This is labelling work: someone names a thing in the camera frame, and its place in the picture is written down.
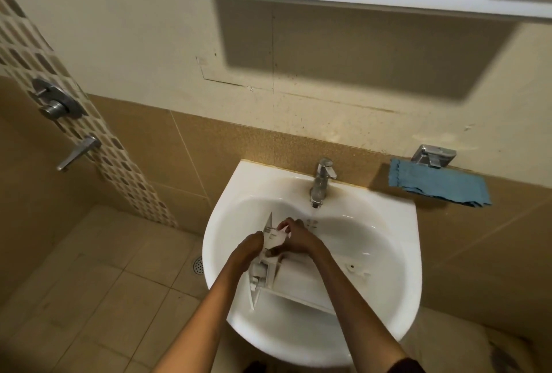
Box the person's left hand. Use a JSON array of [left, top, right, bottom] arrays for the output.
[[226, 230, 266, 276]]

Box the person's right hand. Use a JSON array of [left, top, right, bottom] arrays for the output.
[[263, 217, 331, 259]]

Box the white detergent drawer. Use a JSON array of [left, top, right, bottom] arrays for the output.
[[248, 212, 371, 317]]

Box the person's right forearm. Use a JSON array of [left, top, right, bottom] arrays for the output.
[[315, 249, 411, 373]]

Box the person's left forearm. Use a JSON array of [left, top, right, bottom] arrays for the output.
[[153, 267, 247, 373]]

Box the person's dark patterned right sleeve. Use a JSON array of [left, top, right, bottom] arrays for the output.
[[386, 357, 428, 373]]

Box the chrome sink faucet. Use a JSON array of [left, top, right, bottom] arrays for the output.
[[309, 157, 338, 210]]

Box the white ceramic sink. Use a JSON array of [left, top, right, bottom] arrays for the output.
[[201, 159, 423, 368]]

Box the blue cloth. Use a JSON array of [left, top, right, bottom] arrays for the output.
[[388, 157, 492, 208]]

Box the chrome shower valve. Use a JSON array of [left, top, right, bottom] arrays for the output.
[[30, 77, 86, 121]]

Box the chrome wall holder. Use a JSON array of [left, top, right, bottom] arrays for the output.
[[410, 144, 458, 170]]

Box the chrome wall tap lever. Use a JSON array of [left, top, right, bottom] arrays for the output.
[[56, 134, 102, 173]]

